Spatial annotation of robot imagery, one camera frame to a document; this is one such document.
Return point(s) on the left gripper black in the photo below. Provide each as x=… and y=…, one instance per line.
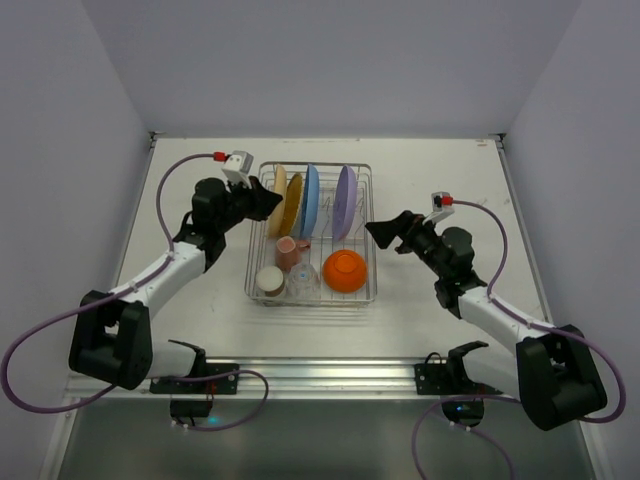
x=251, y=198

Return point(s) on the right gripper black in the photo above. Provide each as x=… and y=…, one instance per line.
x=401, y=232

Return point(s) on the green woven pattern plate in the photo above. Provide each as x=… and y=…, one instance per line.
x=292, y=205

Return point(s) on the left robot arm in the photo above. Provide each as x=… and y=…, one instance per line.
x=112, y=339

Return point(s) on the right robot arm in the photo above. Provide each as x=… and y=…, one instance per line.
x=556, y=379

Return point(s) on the blue plate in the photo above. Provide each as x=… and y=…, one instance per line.
x=310, y=200

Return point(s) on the purple plate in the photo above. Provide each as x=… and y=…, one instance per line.
x=345, y=201

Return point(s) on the orange bowl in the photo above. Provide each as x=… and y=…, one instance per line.
x=345, y=271

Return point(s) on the pink mug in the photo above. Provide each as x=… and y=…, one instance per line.
x=288, y=252

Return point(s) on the white brown cup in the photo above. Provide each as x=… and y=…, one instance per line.
x=270, y=281

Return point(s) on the clear glass cup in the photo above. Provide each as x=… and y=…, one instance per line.
x=303, y=282

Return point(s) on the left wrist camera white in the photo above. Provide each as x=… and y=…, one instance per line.
x=237, y=167

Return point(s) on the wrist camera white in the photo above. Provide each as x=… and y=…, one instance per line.
x=442, y=206
x=237, y=167

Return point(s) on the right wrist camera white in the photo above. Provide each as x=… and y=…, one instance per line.
x=442, y=206

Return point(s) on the metal wire dish rack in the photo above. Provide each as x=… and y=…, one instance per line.
x=261, y=252

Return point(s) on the aluminium mounting rail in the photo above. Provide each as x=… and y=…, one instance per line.
x=318, y=379

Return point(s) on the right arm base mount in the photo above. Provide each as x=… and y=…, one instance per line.
x=447, y=376

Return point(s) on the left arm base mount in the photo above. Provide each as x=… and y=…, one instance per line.
x=195, y=380

